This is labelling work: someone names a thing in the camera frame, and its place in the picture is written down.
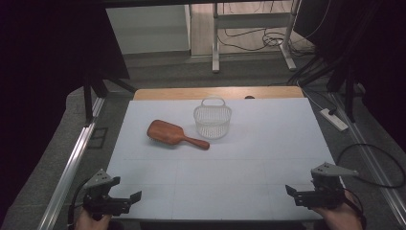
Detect black metal stand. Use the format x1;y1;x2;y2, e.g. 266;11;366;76
327;57;367;125
81;71;139;127

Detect person's left hand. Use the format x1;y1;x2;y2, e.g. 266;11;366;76
74;206;113;230

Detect aluminium rail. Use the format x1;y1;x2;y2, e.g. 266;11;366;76
36;97;106;230
329;91;406;226

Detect tangle of black floor cables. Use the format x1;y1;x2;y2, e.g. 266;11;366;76
217;0;333;58

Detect pale grey cabinet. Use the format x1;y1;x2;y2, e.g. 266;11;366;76
105;4;192;56

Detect white desk frame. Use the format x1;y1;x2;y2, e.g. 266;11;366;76
211;0;303;74

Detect white plastic basket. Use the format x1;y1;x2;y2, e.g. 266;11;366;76
192;96;233;140

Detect wooden table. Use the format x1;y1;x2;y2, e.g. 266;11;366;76
132;85;305;102

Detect long black looped cable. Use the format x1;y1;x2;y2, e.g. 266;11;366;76
336;142;406;190

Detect bundle of black cables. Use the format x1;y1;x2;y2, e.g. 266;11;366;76
286;55;334;88

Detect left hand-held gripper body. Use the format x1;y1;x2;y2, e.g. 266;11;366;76
82;169;132;222

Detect white power strip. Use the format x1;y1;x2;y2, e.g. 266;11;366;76
319;107;350;132

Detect brown wooden hairbrush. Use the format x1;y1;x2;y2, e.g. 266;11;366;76
146;119;211;151

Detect white foam board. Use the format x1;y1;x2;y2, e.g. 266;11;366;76
105;97;337;222

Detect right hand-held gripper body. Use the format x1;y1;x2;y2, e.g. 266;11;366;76
305;161;359;211

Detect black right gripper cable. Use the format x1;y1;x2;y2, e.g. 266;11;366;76
342;187;368;230

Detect white power cable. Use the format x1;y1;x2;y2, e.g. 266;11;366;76
297;80;325;112

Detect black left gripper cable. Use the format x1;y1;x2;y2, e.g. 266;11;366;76
66;180;92;230

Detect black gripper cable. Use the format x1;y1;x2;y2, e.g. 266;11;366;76
66;180;92;230
342;187;368;230

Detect dark rectangular floor plate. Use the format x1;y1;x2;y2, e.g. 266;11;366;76
86;126;109;150

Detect person's right hand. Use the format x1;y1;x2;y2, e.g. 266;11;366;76
310;191;366;230

